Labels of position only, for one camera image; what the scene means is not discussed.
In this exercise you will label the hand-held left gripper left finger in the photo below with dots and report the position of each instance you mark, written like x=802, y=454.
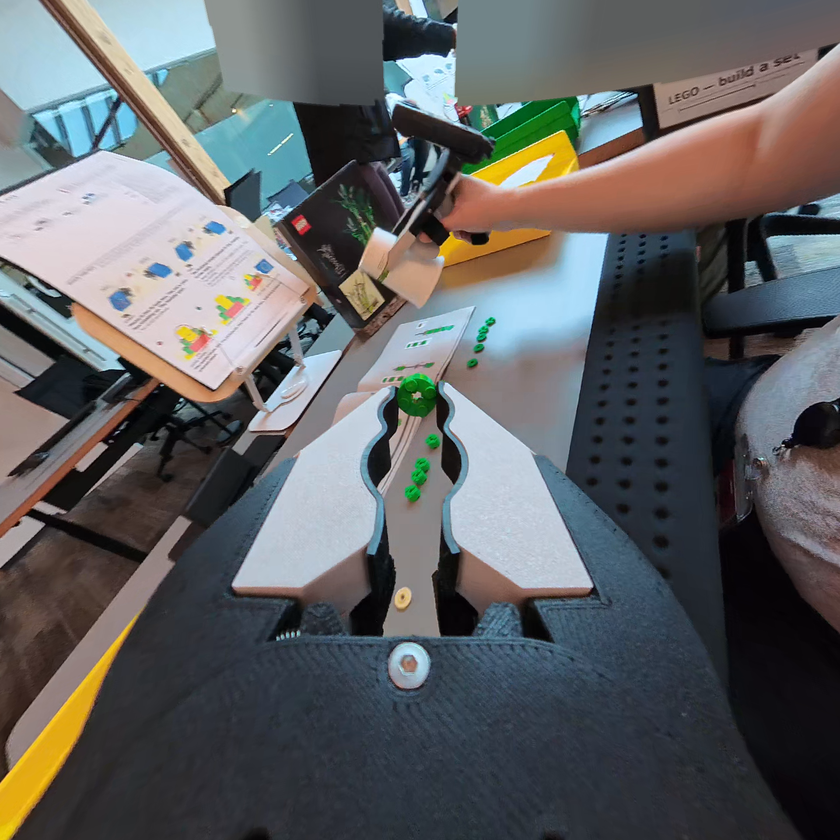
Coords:
x=308, y=525

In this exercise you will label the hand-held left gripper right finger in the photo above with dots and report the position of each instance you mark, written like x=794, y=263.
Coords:
x=518, y=525

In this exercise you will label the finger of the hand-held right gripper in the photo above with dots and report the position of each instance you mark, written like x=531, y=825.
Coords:
x=377, y=256
x=417, y=279

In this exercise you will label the person's right forearm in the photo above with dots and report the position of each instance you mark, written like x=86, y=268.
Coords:
x=656, y=177

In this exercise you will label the grey desk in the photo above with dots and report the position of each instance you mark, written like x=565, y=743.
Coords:
x=538, y=341

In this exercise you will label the person's right hand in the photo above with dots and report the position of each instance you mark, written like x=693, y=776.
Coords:
x=482, y=207

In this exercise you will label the black bamboo set box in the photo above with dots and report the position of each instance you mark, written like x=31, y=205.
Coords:
x=328, y=229

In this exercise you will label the building instruction booklet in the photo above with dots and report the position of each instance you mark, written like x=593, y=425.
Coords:
x=426, y=341

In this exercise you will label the green plastic bin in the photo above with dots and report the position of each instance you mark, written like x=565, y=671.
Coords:
x=538, y=108
x=525, y=141

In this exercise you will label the yellow plastic bin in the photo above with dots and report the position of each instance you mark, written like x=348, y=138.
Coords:
x=525, y=164
x=39, y=761

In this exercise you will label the tan round plate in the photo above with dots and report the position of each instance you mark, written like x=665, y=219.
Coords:
x=397, y=600

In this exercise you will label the black perforated panel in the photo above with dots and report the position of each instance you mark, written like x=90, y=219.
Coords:
x=630, y=394

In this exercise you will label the printed instruction sheet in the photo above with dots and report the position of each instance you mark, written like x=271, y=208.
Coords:
x=131, y=249

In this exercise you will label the wooden-edged side table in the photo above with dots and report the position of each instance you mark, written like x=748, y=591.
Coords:
x=65, y=453

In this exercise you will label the black white marker signboard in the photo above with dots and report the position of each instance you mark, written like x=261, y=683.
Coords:
x=722, y=85

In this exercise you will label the person's grey printed shirt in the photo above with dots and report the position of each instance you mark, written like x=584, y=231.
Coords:
x=807, y=525

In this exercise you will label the wooden beam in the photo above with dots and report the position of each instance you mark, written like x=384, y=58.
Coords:
x=131, y=85

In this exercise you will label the black office chair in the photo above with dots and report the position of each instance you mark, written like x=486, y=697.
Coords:
x=774, y=308

